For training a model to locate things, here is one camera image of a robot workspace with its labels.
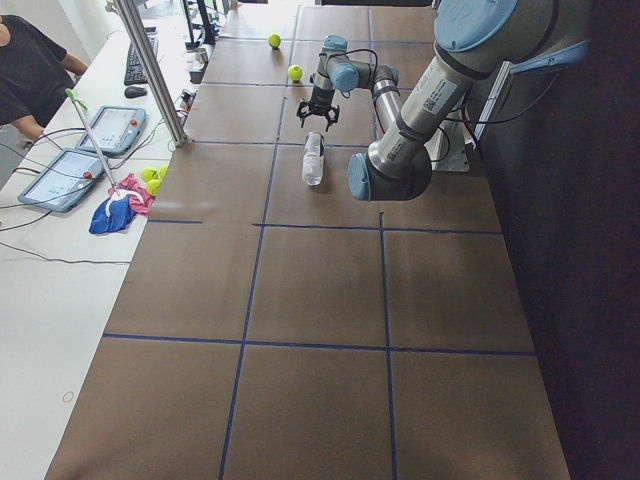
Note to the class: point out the spare tennis ball right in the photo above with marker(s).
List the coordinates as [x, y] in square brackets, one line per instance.
[162, 171]

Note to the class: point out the white tennis ball can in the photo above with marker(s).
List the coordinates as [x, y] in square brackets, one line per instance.
[313, 159]

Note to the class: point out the teach pendant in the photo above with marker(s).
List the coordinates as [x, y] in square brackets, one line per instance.
[64, 182]
[116, 128]

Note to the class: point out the metal cup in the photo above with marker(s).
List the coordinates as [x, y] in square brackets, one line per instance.
[201, 55]

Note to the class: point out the black keyboard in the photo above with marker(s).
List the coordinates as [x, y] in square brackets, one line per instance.
[134, 71]

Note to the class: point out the green handled grabber stick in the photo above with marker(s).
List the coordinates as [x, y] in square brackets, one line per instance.
[80, 108]

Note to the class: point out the blue pink cloth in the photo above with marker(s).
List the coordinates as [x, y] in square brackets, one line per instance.
[116, 215]

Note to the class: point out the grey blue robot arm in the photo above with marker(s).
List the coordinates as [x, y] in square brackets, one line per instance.
[472, 39]

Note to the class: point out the spare tennis ball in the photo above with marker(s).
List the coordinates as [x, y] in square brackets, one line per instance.
[162, 171]
[153, 186]
[149, 173]

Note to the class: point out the black computer mouse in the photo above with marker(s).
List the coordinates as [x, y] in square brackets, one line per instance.
[134, 91]

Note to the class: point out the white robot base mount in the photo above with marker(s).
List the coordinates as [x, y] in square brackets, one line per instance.
[447, 148]

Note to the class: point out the aluminium frame post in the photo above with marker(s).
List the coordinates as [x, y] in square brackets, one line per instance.
[130, 17]

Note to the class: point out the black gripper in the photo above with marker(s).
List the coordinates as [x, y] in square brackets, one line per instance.
[318, 94]

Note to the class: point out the spare tennis ball lower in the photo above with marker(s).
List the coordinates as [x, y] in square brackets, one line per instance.
[153, 186]

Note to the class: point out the yellow tennis ball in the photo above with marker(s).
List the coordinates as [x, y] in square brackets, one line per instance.
[295, 73]
[274, 41]

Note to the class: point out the far teach pendant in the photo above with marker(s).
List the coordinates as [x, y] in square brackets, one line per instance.
[116, 128]

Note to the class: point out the near teach pendant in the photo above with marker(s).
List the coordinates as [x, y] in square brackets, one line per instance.
[64, 182]

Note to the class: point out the spare tennis ball left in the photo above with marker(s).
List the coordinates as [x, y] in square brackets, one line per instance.
[149, 173]

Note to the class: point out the person in black shirt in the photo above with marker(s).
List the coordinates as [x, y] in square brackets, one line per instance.
[36, 72]

